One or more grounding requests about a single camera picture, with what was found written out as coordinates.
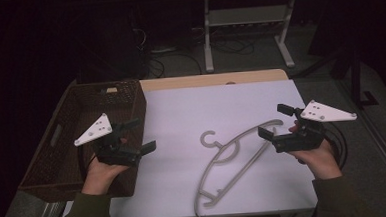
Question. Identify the white table mat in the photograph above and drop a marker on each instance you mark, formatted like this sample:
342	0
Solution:
181	122

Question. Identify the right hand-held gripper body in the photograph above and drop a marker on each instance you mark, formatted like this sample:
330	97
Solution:
303	141

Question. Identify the person's left hand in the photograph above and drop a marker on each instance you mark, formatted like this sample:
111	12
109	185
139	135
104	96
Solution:
99	176

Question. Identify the brown wicker basket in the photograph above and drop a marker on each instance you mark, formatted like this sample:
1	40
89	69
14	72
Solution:
67	111

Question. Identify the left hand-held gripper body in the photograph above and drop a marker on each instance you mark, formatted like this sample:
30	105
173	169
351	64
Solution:
118	154

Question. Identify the white metal stand frame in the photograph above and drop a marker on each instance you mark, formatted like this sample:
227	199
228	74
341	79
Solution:
248	15

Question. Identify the small tag in basket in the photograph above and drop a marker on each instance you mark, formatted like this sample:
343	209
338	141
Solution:
111	90

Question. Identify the aluminium rail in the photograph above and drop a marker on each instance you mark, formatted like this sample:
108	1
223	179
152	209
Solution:
383	145

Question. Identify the grey plastic clothes hanger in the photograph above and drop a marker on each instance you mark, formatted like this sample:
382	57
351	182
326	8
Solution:
231	150

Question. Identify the person's right hand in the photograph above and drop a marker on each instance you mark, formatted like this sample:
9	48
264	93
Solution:
320	163

